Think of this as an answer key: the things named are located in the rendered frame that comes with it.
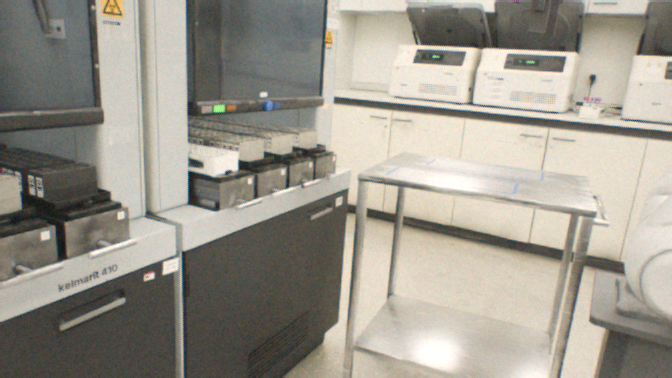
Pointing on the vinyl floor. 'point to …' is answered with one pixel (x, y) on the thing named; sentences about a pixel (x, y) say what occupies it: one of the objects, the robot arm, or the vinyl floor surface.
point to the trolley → (429, 181)
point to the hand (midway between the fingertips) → (542, 29)
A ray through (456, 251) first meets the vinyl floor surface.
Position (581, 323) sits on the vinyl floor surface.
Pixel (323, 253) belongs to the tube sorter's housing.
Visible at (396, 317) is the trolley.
